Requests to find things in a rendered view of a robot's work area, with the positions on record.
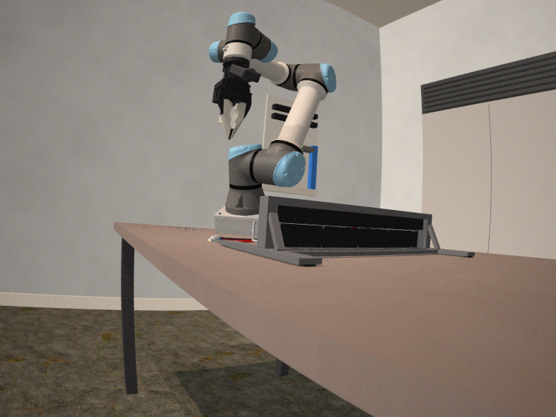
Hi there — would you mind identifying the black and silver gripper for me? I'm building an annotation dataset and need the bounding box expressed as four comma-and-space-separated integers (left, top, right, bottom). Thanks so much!
212, 57, 252, 139

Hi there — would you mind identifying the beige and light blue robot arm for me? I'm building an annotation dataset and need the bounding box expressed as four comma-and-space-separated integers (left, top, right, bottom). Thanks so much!
209, 12, 336, 216

